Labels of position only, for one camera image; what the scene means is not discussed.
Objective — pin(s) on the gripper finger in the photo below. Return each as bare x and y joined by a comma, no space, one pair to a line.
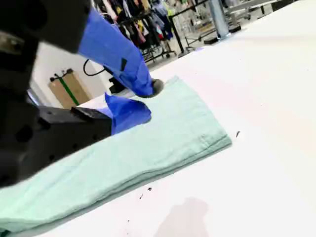
123,116
116,49

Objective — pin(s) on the pale green T-shirt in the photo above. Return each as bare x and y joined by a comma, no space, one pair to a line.
160,128

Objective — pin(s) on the clothes rack with garments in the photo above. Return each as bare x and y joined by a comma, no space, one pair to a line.
148,27

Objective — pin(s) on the small black box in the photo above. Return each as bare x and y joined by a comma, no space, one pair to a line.
211,41

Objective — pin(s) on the grey metal table frame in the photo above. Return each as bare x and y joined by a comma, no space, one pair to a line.
247,11

